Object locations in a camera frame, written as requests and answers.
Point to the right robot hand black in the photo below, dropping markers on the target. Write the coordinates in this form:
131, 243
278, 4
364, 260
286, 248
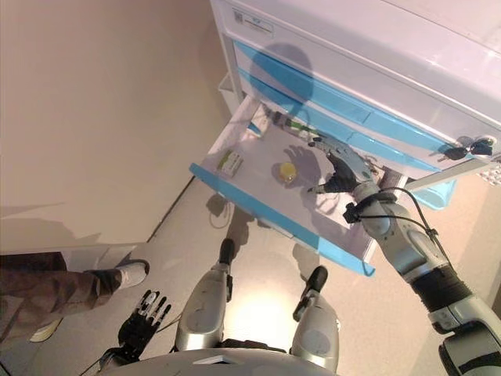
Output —
346, 168

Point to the left robot hand black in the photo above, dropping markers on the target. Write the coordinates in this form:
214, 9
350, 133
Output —
137, 333

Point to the white blue cart drawer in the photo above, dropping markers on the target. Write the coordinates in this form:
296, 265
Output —
266, 156

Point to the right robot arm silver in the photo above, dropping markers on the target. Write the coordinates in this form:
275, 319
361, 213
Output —
411, 243

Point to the yellow medicine bottle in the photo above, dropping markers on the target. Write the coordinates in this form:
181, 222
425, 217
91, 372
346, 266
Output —
289, 170

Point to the green white medicine packet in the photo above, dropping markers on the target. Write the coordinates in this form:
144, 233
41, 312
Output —
299, 127

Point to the dark small drawer item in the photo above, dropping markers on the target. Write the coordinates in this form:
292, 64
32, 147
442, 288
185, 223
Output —
278, 117

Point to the green white medicine box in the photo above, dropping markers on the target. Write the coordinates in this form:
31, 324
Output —
231, 163

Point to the white grey sneaker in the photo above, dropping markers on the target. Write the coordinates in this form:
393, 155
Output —
45, 333
129, 272

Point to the left robot leg silver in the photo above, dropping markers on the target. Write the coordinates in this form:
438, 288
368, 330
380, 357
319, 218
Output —
203, 305

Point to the robot torso silver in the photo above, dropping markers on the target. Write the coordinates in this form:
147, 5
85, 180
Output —
215, 364

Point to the light blue side bin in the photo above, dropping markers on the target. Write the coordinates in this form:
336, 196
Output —
436, 196

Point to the blue white small box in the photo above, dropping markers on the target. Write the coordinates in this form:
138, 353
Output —
254, 129

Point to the person leg camouflage trousers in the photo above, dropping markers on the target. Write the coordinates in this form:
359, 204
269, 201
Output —
39, 290

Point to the white blue medical cart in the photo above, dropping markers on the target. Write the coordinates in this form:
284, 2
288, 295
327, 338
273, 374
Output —
352, 39

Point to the black cart keys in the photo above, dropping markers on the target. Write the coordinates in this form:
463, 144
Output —
479, 148

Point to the white mesh basket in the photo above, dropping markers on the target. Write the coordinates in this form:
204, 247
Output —
493, 172

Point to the cart label sticker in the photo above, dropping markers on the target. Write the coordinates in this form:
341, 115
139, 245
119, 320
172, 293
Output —
254, 24

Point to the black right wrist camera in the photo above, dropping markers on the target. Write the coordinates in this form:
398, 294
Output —
352, 213

